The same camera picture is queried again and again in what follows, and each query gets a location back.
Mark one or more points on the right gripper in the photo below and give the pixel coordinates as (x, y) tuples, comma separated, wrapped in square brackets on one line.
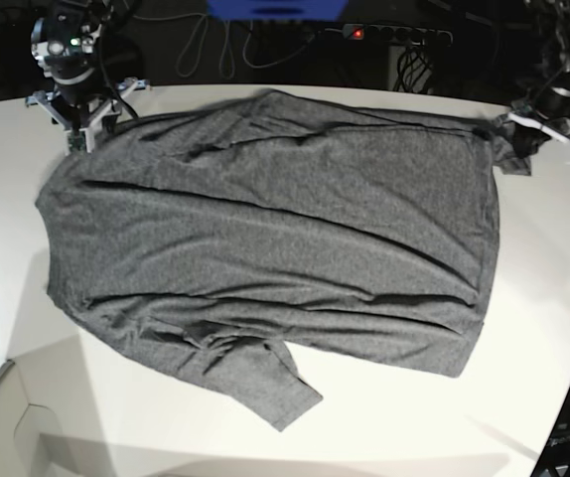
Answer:
[(80, 122)]

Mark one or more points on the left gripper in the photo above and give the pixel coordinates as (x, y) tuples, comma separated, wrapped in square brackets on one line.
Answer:
[(542, 115)]

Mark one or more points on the grey long-sleeve t-shirt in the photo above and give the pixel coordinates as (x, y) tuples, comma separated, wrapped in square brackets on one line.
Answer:
[(201, 244)]

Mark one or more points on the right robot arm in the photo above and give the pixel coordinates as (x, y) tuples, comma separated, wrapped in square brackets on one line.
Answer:
[(68, 44)]

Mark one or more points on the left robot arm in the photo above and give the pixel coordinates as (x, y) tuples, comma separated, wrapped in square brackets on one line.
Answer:
[(551, 27)]

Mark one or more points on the blue plastic bin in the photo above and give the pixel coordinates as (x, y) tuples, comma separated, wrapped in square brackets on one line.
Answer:
[(316, 10)]

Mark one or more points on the black power strip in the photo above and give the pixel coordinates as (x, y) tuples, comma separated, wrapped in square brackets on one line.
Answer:
[(397, 35)]

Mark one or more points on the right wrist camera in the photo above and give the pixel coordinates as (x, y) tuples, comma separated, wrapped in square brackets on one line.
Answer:
[(79, 141)]

